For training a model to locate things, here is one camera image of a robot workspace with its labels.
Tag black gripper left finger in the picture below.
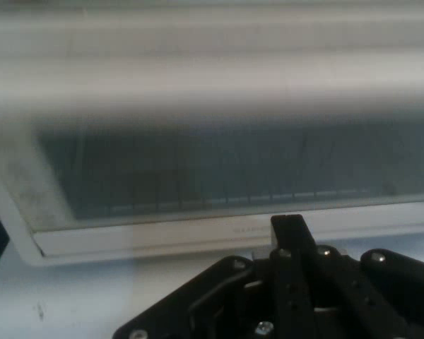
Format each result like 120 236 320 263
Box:
112 214 290 339

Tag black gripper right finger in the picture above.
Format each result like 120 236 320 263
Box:
285 213 424 339

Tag wire oven rack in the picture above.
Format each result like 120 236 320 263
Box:
38 132 424 217

